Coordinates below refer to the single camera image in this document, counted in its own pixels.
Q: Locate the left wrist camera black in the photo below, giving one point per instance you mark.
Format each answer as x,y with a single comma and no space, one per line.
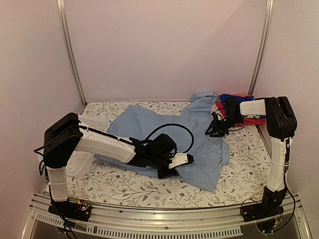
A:
164,146

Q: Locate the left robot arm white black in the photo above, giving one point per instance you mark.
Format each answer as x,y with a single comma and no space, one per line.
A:
97,142

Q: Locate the aluminium corner post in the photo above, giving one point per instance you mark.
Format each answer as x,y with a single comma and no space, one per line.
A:
262,46
69,51

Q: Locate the floral table mat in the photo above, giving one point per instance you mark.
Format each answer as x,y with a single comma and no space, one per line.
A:
245,176

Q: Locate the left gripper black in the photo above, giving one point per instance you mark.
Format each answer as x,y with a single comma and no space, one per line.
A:
162,175

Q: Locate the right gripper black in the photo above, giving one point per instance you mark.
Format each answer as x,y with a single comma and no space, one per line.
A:
216,125

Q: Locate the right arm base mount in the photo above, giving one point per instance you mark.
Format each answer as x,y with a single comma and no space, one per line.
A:
252,210

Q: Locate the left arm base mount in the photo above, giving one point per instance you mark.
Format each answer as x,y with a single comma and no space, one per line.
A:
80,210

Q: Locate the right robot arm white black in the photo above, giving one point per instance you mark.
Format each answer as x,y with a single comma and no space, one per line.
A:
281,127

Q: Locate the light blue shirt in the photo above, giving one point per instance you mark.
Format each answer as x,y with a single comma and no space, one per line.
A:
188,132

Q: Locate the folded pink garment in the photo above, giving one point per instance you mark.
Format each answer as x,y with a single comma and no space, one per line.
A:
250,120

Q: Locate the aluminium front rail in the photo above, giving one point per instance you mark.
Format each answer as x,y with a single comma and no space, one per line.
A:
119,222

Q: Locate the left aluminium corner post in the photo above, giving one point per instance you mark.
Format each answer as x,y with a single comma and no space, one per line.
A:
69,51

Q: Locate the right aluminium corner post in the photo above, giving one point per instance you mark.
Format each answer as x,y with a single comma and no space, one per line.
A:
262,46

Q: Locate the white plastic laundry basket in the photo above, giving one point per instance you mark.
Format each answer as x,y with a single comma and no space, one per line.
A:
79,159

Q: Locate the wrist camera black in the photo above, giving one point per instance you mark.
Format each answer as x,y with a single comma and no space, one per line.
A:
164,146
232,107

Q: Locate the blue printed t-shirt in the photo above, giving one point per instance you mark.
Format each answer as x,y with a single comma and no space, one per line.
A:
243,106

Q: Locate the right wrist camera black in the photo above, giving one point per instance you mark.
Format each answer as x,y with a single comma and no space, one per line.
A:
232,107

